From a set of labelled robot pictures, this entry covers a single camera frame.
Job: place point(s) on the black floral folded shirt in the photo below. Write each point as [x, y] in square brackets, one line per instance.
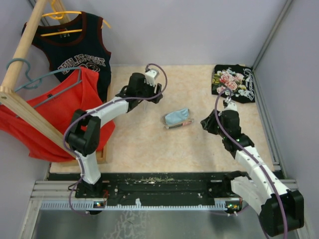
[239, 79]

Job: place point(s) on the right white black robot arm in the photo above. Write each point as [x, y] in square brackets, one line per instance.
[279, 209]

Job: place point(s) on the red tank top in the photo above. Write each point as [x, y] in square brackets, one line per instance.
[84, 89]

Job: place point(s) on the light blue cleaning cloth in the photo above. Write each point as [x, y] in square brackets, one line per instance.
[176, 116]

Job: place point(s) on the yellow clothes hanger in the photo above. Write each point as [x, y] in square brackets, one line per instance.
[64, 22]

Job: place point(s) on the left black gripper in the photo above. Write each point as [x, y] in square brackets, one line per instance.
[158, 89]

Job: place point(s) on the navy basketball tank top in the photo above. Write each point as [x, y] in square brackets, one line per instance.
[77, 43]

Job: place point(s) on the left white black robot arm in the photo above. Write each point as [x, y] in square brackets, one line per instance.
[83, 134]

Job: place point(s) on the white frame sunglasses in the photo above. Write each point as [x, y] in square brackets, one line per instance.
[145, 105]

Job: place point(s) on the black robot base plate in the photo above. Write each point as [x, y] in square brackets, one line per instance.
[161, 190]

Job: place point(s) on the newspaper print glasses case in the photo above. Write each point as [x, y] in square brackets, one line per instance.
[184, 123]

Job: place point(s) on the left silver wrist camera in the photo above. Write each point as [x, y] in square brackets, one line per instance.
[150, 76]

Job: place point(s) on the blue grey clothes hanger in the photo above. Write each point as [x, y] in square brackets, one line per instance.
[35, 83]

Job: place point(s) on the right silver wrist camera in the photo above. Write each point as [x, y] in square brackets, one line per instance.
[229, 104]

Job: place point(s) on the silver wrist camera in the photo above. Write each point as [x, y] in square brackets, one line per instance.
[150, 76]
[229, 104]

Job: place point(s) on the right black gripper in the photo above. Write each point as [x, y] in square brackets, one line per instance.
[208, 123]

